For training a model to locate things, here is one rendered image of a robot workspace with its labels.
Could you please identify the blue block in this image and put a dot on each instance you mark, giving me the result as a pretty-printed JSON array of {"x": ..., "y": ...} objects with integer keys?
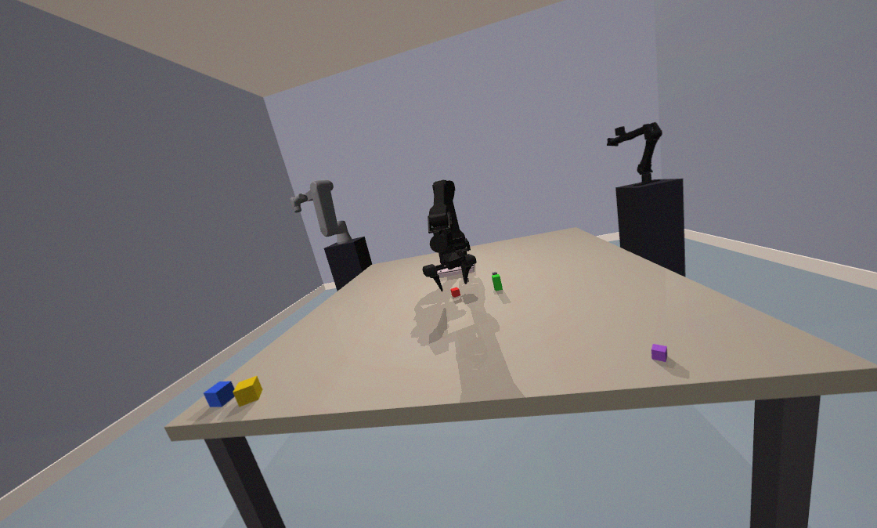
[{"x": 219, "y": 394}]

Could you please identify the small purple block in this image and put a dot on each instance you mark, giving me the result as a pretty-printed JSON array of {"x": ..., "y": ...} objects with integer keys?
[{"x": 659, "y": 352}]

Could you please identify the yellow block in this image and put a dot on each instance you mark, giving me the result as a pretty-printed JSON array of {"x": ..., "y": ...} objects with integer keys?
[{"x": 247, "y": 391}]

